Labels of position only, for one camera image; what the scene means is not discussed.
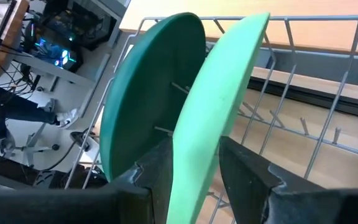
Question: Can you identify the light orange desk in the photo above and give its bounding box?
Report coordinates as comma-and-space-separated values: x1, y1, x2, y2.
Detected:
119, 0, 358, 54

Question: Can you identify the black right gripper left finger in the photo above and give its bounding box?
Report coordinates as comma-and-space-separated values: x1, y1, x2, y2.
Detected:
0, 138, 173, 224

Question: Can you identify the dark green plate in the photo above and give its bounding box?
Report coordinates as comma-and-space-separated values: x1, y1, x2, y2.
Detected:
99, 12, 207, 183

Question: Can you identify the grey office chair base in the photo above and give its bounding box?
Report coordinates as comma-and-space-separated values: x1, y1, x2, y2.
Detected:
0, 123, 60, 167

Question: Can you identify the brown wooden desk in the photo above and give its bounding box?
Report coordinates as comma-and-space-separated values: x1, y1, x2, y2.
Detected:
0, 0, 30, 101

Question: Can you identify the black computer with lights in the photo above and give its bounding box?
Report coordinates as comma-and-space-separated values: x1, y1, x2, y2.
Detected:
23, 15, 85, 74

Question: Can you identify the person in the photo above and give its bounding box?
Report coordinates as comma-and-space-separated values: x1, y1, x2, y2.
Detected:
0, 85, 80, 153

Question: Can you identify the mint green plate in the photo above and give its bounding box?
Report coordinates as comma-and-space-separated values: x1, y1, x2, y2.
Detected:
166, 12, 272, 224

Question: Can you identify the grey wire dish rack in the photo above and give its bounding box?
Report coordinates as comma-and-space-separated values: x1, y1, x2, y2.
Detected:
63, 14, 358, 224

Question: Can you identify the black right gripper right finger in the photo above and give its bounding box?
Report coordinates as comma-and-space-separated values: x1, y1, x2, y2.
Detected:
218, 136, 358, 224

